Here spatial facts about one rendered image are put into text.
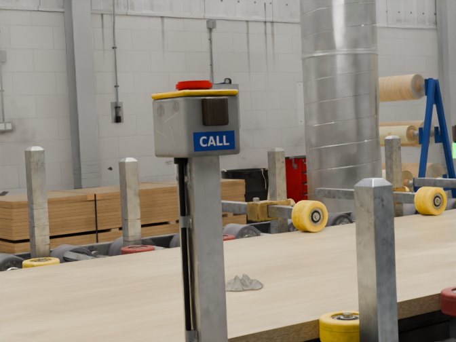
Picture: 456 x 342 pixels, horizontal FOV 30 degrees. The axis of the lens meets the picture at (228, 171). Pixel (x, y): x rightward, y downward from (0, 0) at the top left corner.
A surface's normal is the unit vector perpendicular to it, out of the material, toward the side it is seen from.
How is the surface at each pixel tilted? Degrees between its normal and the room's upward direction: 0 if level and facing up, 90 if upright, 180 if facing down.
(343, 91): 90
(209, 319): 90
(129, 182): 90
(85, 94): 90
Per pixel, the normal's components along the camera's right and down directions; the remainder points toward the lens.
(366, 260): -0.83, 0.07
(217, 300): 0.56, 0.02
